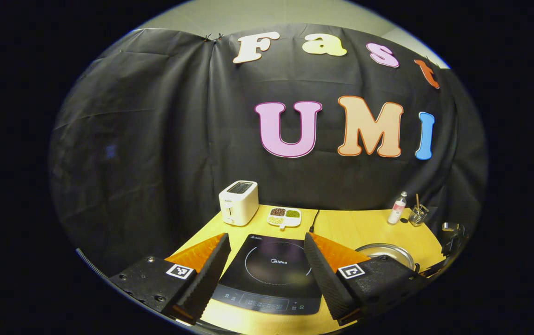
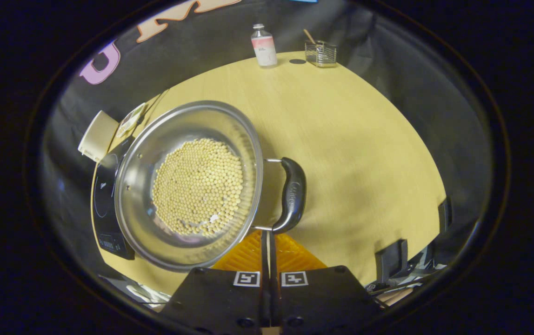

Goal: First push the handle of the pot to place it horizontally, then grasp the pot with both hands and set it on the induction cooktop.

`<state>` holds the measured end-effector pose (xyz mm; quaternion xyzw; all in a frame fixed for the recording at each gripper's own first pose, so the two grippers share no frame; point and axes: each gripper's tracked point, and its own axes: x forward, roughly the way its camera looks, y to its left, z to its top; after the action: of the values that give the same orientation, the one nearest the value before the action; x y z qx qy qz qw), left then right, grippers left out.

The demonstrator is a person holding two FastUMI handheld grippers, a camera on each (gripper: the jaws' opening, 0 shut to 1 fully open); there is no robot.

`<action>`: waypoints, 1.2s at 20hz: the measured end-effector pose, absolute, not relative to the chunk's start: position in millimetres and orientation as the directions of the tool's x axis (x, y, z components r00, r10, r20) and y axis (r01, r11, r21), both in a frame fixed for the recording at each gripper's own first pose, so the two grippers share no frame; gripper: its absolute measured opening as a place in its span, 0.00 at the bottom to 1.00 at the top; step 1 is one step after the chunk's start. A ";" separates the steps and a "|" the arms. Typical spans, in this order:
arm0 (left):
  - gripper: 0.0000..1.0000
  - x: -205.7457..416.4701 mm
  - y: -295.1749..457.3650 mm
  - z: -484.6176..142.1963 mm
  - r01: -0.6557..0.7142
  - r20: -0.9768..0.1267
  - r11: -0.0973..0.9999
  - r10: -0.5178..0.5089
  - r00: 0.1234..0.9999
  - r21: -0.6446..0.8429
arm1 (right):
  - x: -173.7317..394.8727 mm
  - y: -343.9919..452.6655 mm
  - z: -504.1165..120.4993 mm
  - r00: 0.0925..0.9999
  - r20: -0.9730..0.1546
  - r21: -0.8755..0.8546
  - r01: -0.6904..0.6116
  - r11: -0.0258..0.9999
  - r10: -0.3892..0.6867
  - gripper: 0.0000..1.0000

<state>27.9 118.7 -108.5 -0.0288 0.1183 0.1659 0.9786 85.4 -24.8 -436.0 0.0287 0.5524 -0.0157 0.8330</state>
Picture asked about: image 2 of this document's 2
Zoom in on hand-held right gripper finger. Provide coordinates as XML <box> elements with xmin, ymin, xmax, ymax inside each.
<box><xmin>162</xmin><ymin>230</ymin><xmax>271</xmax><ymax>335</ymax></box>
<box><xmin>271</xmin><ymin>231</ymin><xmax>381</xmax><ymax>335</ymax></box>

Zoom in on pile of yellow soybeans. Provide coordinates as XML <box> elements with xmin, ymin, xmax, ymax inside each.
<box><xmin>152</xmin><ymin>138</ymin><xmax>244</xmax><ymax>236</ymax></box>

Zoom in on steel pot with black handle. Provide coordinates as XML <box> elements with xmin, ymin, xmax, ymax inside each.
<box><xmin>114</xmin><ymin>100</ymin><xmax>307</xmax><ymax>273</ymax></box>

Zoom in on black induction cooktop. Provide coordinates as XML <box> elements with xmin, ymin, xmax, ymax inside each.
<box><xmin>91</xmin><ymin>137</ymin><xmax>136</xmax><ymax>261</ymax></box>

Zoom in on white divided dish of beans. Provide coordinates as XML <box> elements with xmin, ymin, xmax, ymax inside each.
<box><xmin>117</xmin><ymin>102</ymin><xmax>147</xmax><ymax>139</ymax></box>

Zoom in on white toaster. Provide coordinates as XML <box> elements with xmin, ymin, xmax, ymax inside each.
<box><xmin>78</xmin><ymin>110</ymin><xmax>120</xmax><ymax>163</ymax></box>

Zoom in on clear bottle with pink label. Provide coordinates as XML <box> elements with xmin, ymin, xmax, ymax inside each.
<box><xmin>251</xmin><ymin>24</ymin><xmax>278</xmax><ymax>68</ymax></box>

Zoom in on black table edge bracket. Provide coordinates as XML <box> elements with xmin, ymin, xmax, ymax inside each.
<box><xmin>437</xmin><ymin>197</ymin><xmax>452</xmax><ymax>233</ymax></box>
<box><xmin>375</xmin><ymin>239</ymin><xmax>409</xmax><ymax>284</ymax></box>

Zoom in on black power cable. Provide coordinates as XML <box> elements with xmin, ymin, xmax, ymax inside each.
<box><xmin>148</xmin><ymin>88</ymin><xmax>170</xmax><ymax>112</ymax></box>

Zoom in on wire mesh basket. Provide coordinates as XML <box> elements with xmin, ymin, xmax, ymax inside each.
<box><xmin>305</xmin><ymin>40</ymin><xmax>337</xmax><ymax>68</ymax></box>

